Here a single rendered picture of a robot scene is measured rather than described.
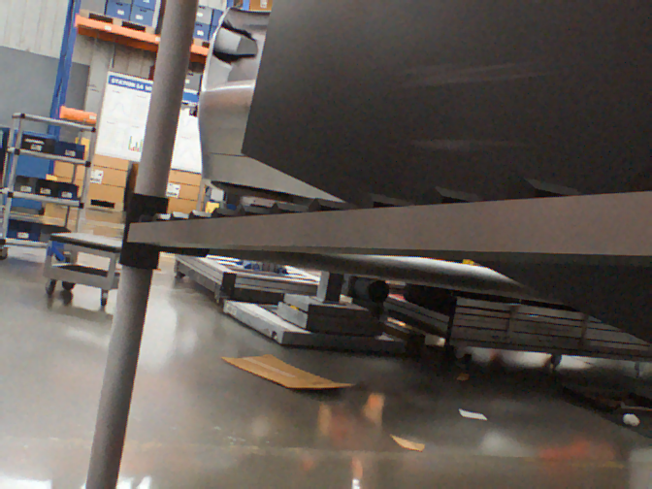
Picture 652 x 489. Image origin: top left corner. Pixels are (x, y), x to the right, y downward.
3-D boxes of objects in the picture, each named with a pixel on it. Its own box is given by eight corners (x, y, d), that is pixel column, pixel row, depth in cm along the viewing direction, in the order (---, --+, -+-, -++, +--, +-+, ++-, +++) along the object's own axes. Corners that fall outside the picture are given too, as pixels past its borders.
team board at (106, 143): (81, 221, 1011) (108, 63, 1000) (77, 217, 1056) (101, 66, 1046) (200, 239, 1073) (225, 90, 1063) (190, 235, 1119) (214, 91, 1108)
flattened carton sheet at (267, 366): (307, 396, 333) (308, 387, 333) (220, 360, 370) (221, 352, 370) (355, 392, 355) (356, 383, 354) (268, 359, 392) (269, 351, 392)
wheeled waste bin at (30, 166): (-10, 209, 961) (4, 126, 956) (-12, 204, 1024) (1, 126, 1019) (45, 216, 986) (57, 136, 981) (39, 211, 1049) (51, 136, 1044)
